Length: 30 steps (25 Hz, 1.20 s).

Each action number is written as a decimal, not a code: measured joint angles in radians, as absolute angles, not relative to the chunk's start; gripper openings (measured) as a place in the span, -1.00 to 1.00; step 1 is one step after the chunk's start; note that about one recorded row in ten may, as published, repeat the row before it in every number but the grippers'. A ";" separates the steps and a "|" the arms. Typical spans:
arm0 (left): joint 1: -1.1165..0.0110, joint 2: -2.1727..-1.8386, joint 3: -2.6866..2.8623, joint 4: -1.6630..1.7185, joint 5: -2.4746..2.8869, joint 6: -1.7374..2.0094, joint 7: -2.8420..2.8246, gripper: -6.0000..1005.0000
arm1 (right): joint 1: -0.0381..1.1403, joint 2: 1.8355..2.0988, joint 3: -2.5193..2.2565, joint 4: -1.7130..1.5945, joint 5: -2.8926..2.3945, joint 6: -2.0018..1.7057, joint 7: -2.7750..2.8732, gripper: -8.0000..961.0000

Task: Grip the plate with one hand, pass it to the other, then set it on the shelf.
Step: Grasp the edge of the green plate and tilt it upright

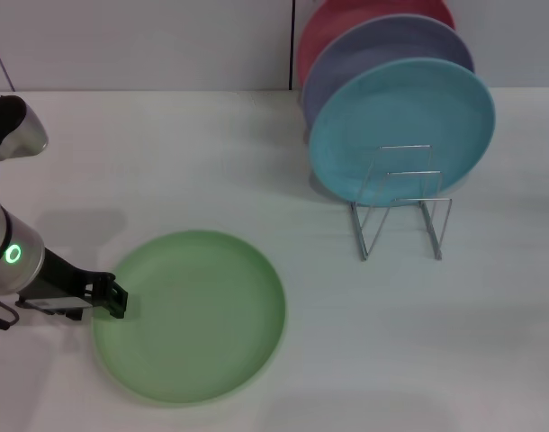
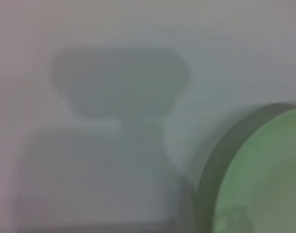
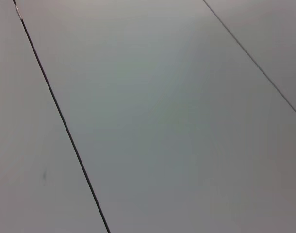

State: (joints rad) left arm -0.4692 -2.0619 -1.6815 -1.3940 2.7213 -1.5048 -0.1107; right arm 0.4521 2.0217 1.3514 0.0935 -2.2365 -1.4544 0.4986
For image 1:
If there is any purple round plate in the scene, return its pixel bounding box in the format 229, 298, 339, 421
301, 13, 476, 131

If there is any teal round plate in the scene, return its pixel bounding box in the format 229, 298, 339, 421
308, 57, 498, 208

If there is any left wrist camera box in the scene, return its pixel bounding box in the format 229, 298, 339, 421
14, 294, 94, 322

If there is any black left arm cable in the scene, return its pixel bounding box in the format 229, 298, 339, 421
0, 292, 22, 332

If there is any metal wire plate rack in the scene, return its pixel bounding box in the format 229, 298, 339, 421
349, 144, 453, 262

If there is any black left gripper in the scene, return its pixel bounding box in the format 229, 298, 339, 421
22, 247, 129, 321

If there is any red round plate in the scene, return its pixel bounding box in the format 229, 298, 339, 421
295, 0, 455, 91

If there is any green round plate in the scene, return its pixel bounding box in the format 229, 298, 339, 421
92, 229, 288, 405

